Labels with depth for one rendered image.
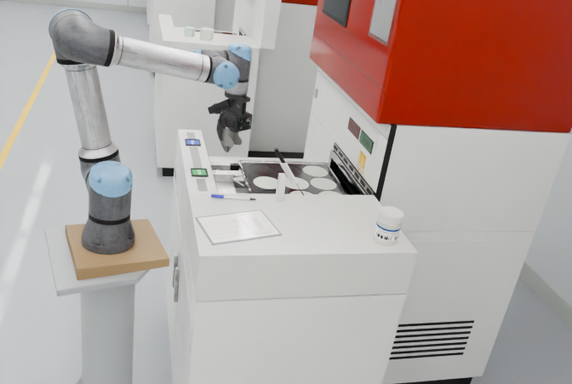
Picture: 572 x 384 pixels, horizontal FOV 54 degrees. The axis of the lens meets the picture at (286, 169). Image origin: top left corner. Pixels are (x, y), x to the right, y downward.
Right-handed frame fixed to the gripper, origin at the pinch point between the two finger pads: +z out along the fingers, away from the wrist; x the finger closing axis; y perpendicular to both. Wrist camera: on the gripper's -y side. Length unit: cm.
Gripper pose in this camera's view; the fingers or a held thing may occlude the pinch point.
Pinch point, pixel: (225, 147)
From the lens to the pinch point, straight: 191.2
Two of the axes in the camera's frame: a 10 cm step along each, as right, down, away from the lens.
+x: 6.9, -2.1, 6.9
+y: 7.1, 3.7, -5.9
